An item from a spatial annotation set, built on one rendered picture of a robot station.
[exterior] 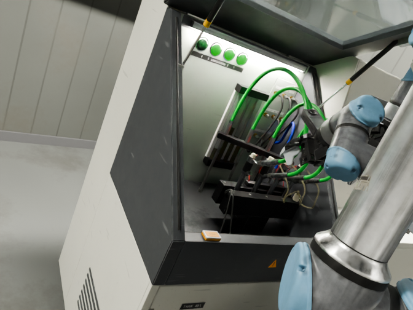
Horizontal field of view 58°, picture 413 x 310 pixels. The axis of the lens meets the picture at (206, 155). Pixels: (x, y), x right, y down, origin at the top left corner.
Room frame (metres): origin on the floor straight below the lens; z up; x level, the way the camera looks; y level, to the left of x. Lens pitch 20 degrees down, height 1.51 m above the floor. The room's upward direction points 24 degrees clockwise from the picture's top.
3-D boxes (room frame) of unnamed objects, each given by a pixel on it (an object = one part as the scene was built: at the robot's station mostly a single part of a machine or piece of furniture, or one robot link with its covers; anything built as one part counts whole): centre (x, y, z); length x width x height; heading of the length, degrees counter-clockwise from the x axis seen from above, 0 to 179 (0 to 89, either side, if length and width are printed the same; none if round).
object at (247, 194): (1.29, -0.25, 0.91); 0.34 x 0.10 x 0.15; 125
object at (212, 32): (1.44, 0.00, 1.43); 0.54 x 0.03 x 0.02; 125
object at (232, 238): (1.03, -0.28, 0.87); 0.62 x 0.04 x 0.16; 125
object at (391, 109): (1.04, -0.43, 1.45); 0.08 x 0.08 x 0.05
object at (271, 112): (1.58, -0.20, 1.20); 0.13 x 0.03 x 0.31; 125
